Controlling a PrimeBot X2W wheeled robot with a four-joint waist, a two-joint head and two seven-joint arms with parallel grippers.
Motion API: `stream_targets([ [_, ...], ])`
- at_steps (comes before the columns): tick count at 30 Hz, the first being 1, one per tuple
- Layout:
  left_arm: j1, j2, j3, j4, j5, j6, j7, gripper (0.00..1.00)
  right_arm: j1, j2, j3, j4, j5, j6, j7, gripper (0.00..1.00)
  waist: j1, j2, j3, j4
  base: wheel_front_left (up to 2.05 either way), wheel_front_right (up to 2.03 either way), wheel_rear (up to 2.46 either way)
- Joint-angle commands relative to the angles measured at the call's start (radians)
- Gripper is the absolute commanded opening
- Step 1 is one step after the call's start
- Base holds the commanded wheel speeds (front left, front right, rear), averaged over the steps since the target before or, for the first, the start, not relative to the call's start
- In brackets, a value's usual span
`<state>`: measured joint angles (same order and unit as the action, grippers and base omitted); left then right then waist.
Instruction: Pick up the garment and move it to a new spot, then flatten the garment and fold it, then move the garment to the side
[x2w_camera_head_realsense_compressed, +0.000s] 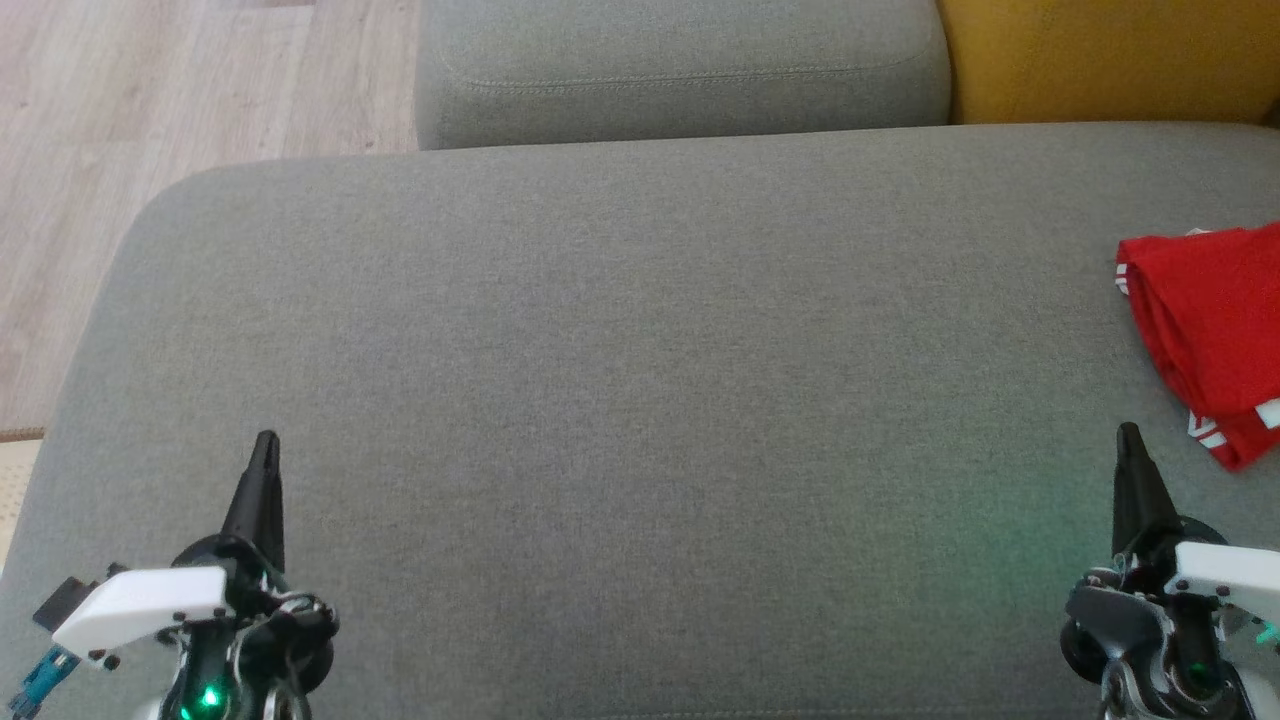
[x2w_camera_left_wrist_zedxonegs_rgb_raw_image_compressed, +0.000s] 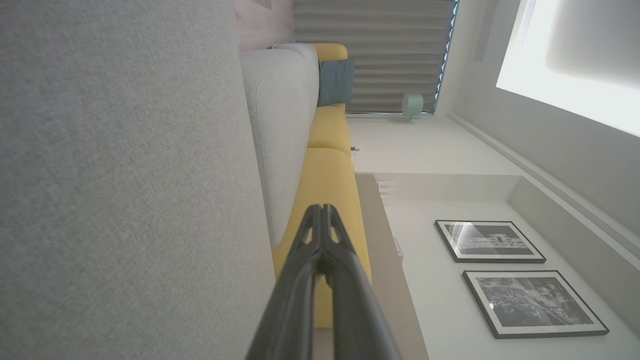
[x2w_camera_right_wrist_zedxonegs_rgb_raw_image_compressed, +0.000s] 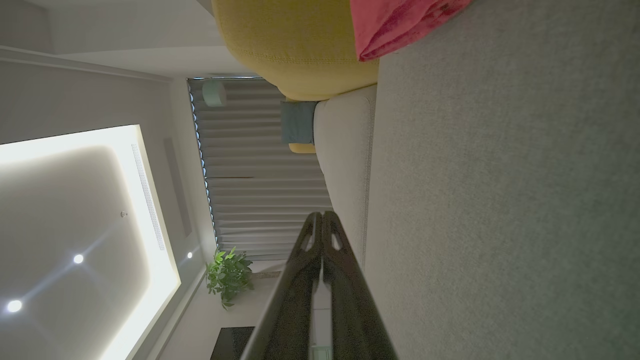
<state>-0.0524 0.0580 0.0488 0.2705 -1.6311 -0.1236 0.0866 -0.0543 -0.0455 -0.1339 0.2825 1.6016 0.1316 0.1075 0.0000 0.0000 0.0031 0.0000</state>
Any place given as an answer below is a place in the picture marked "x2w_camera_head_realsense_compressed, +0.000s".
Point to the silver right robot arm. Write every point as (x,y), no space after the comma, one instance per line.
(1130,640)

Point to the red basketball jersey white sleeves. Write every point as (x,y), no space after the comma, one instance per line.
(1220,330)

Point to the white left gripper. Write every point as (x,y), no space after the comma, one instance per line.
(150,605)

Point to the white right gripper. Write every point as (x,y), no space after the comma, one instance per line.
(1230,575)

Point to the large grey sofa seat cushion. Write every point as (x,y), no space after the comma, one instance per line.
(640,400)

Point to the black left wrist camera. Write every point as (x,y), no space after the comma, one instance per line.
(62,600)

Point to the cream perforated laundry basket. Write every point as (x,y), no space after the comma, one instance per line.
(15,490)

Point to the long yellow sofa back cushion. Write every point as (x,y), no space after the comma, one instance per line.
(1120,50)

